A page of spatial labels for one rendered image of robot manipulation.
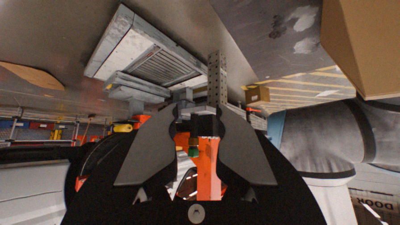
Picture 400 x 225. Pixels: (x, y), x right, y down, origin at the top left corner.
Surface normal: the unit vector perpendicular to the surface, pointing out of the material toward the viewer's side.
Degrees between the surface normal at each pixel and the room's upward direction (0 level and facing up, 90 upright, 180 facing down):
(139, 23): 90
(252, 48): 0
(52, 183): 90
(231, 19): 0
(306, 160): 85
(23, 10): 0
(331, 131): 90
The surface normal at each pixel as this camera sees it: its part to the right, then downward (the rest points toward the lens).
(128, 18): 0.77, -0.11
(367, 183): -0.60, -0.16
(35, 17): -0.01, 0.98
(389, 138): -0.54, 0.11
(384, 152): -0.40, 0.50
